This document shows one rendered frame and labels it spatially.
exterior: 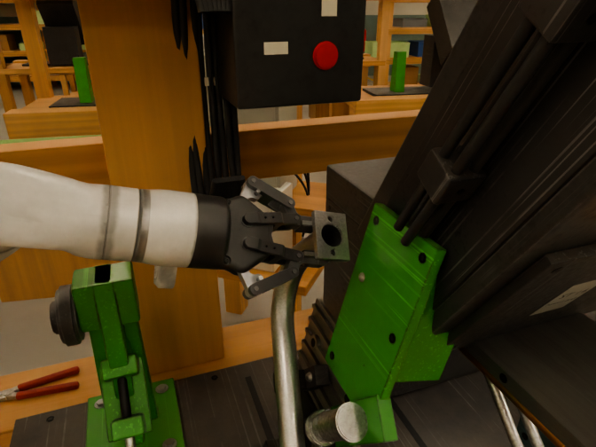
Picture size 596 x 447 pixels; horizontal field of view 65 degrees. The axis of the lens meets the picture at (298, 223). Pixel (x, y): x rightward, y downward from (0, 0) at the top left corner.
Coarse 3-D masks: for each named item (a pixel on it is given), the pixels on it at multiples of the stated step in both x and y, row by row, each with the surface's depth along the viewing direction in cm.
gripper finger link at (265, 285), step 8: (280, 272) 48; (288, 272) 48; (296, 272) 49; (264, 280) 47; (272, 280) 47; (280, 280) 48; (248, 288) 46; (256, 288) 46; (264, 288) 47; (272, 288) 49
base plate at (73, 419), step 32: (192, 384) 77; (224, 384) 77; (256, 384) 77; (448, 384) 77; (480, 384) 77; (32, 416) 71; (64, 416) 71; (192, 416) 71; (224, 416) 71; (256, 416) 71; (416, 416) 71; (448, 416) 71; (480, 416) 71; (512, 416) 71
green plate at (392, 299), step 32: (384, 224) 49; (384, 256) 48; (416, 256) 43; (352, 288) 53; (384, 288) 48; (416, 288) 43; (352, 320) 52; (384, 320) 47; (416, 320) 44; (352, 352) 52; (384, 352) 47; (416, 352) 47; (448, 352) 49; (352, 384) 51; (384, 384) 46
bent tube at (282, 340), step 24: (312, 216) 51; (336, 216) 52; (312, 240) 51; (336, 240) 52; (288, 288) 59; (288, 312) 59; (288, 336) 58; (288, 360) 57; (288, 384) 56; (288, 408) 55; (288, 432) 53
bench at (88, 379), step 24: (240, 336) 91; (264, 336) 91; (216, 360) 85; (240, 360) 85; (0, 384) 80; (48, 384) 80; (96, 384) 80; (0, 408) 75; (24, 408) 75; (48, 408) 75; (0, 432) 71
